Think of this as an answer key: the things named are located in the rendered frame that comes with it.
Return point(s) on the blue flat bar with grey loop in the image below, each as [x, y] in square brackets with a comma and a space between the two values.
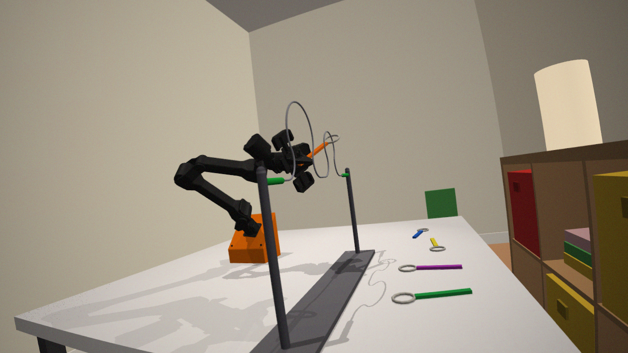
[420, 231]

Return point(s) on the orange bar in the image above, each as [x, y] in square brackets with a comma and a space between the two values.
[319, 148]

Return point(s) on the grey loop with purple handle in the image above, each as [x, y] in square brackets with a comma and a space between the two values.
[433, 267]

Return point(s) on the grey loop with green handle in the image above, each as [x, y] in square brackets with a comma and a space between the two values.
[430, 295]

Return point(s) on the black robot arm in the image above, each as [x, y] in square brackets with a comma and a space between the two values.
[188, 177]

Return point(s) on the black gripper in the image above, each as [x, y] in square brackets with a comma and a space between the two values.
[283, 161]

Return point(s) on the grey ring with yellow handle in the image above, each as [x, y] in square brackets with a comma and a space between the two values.
[435, 245]

